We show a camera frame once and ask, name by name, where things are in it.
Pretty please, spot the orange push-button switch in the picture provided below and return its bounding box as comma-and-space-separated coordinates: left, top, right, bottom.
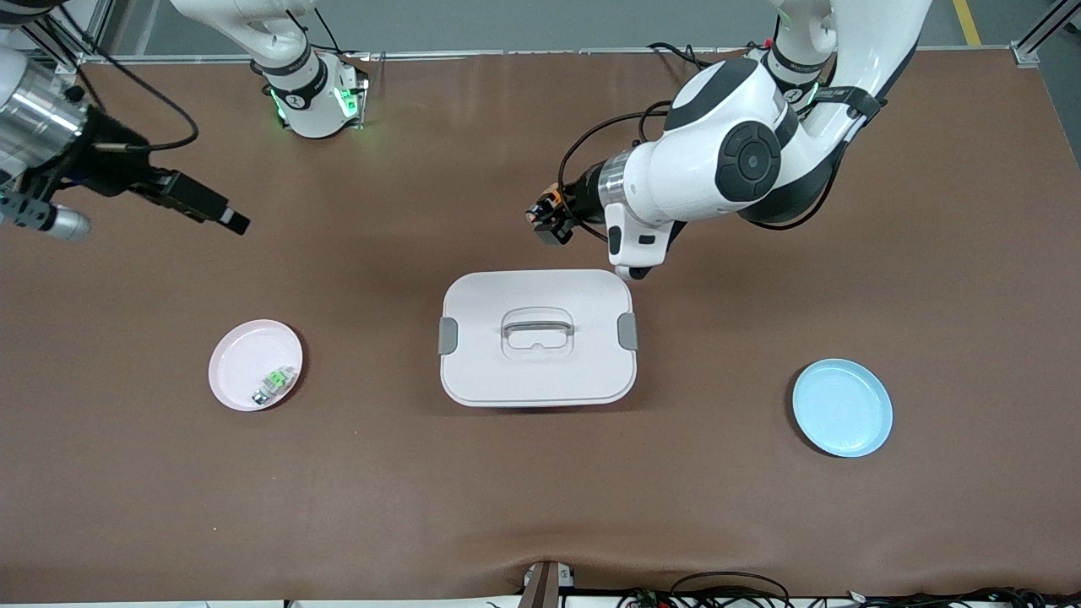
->
527, 187, 565, 225

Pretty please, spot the pink round plate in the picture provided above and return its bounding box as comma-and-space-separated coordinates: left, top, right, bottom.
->
208, 319, 304, 412

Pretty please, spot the white lidded storage box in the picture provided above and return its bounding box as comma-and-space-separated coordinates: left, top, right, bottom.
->
437, 269, 639, 409

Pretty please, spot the brown table mat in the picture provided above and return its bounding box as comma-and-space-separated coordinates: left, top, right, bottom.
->
0, 49, 1081, 602

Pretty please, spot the light blue round plate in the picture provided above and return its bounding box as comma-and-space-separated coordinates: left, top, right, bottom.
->
791, 358, 894, 459

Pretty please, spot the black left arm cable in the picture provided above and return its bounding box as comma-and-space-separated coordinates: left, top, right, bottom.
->
557, 100, 676, 244

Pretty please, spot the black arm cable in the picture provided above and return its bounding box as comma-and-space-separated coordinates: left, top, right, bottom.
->
557, 100, 676, 244
59, 25, 200, 155

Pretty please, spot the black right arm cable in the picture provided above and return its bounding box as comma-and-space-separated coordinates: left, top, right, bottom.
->
59, 25, 200, 155

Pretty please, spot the aluminium frame post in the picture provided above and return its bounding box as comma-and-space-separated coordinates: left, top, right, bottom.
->
1009, 0, 1081, 68
15, 0, 117, 67

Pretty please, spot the aluminium frame rail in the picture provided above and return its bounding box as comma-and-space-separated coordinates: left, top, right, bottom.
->
80, 44, 1040, 65

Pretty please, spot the green push-button switch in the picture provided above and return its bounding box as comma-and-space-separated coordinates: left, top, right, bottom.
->
252, 366, 298, 406

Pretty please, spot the black looped cable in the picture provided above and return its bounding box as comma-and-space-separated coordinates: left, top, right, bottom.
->
669, 572, 793, 608

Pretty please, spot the black cable bundle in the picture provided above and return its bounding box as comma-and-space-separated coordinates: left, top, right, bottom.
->
794, 585, 1081, 608

